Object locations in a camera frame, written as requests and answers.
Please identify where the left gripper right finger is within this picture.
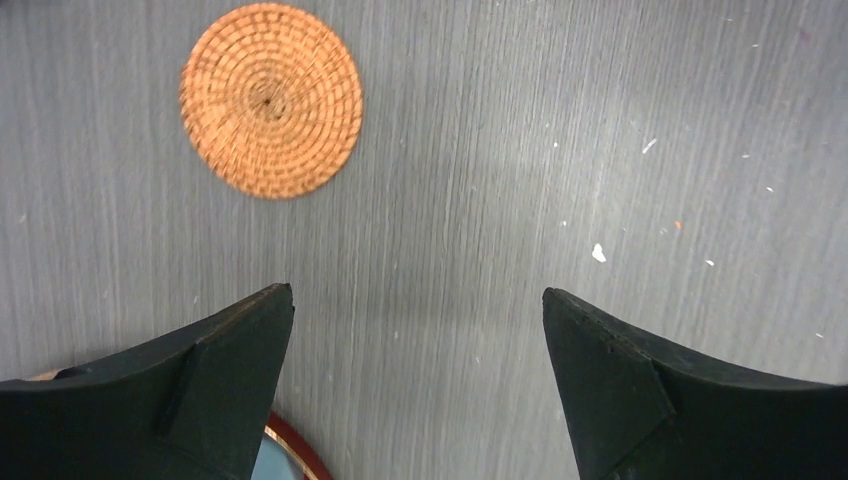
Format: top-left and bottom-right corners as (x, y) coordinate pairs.
(542, 288), (847, 479)

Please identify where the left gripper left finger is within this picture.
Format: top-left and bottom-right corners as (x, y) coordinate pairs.
(1, 283), (294, 479)

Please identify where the woven rattan coaster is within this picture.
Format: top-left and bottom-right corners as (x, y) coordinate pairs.
(179, 2), (364, 200)

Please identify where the red round tray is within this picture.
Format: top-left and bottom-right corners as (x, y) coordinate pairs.
(265, 412), (333, 480)

